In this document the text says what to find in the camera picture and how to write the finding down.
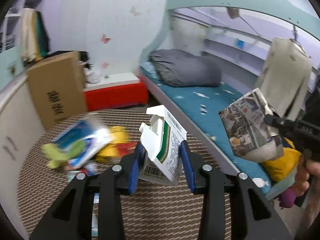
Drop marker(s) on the newspaper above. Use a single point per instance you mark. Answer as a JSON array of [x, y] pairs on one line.
[[248, 134]]

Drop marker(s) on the teal bunk bed frame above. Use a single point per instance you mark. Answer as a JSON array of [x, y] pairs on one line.
[[237, 34]]

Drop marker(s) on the grey folded quilt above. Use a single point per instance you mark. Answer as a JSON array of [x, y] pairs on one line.
[[178, 68]]

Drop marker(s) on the yellow white packet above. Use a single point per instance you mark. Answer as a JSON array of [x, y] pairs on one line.
[[110, 154]]

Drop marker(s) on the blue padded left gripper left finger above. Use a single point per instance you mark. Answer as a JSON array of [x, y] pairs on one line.
[[136, 166]]

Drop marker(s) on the blue patterned mattress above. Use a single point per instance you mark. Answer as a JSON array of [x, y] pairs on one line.
[[197, 110]]

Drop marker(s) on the white plastic bag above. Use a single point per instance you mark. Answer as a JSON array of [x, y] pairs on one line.
[[92, 75]]

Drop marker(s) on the purple stepped shelf unit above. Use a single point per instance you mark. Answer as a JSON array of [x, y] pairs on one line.
[[12, 63]]

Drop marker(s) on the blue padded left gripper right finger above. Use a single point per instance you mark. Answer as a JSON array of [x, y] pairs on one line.
[[186, 159]]

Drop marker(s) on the white green medicine box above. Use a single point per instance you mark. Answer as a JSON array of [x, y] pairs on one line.
[[161, 140]]

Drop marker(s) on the blue white paper box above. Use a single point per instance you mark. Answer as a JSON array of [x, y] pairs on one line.
[[86, 138]]

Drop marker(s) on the green leaf plush toy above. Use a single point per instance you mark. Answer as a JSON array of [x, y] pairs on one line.
[[58, 157]]

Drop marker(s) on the white low cabinet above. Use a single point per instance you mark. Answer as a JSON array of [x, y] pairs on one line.
[[21, 127]]

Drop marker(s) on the yellow jacket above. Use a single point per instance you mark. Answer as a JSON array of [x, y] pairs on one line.
[[278, 169]]

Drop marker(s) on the red snack wrapper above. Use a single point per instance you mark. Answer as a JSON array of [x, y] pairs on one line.
[[126, 148]]

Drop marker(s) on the cream hanging sweater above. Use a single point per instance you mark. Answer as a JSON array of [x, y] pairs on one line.
[[285, 77]]

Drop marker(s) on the hanging clothes row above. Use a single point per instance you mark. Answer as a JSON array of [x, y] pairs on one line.
[[34, 38]]

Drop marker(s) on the person's right hand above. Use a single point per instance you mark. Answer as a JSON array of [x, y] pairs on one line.
[[305, 169]]

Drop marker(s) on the large brown cardboard box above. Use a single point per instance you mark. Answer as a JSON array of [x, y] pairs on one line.
[[56, 85]]

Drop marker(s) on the red storage bench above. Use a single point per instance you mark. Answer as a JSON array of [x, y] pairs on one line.
[[116, 91]]

